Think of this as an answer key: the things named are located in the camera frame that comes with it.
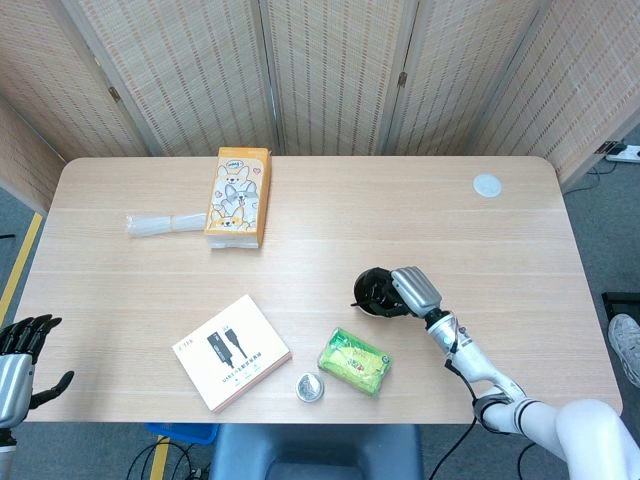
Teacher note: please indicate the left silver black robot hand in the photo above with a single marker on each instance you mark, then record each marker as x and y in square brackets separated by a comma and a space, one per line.
[15, 375]

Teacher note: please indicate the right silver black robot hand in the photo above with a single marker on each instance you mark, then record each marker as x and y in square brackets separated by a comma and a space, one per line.
[417, 290]

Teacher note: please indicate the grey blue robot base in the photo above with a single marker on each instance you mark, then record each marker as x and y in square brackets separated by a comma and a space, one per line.
[315, 452]

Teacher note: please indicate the white bowl dark liquid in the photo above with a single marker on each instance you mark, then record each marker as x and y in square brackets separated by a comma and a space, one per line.
[361, 287]

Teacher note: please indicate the green tissue pack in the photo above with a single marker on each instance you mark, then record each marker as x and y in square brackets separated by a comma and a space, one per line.
[355, 362]

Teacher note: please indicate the white table grommet cover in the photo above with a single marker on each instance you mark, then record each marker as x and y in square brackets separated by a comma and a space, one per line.
[487, 185]

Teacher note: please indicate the small round silver tin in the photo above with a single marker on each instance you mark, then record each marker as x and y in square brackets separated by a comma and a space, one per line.
[309, 388]

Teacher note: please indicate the blue plastic bin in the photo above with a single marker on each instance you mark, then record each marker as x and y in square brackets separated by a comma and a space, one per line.
[180, 433]

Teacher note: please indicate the black stand foot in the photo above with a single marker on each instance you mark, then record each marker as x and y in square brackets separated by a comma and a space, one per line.
[620, 301]

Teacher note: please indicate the orange corgi tissue pack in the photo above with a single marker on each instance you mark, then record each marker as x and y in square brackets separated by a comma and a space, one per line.
[235, 200]

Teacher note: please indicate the clear plastic straw bundle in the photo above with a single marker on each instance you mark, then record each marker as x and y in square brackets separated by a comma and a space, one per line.
[155, 224]

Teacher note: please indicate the brass screen hinge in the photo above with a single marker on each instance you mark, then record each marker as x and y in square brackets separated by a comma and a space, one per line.
[114, 93]
[401, 79]

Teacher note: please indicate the white sneaker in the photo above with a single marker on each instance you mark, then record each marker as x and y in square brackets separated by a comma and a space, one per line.
[625, 345]

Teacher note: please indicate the woven folding screen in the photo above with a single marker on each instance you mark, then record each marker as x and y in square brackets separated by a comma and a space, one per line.
[325, 75]

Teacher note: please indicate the white power strip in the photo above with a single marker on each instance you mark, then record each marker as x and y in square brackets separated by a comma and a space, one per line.
[627, 152]

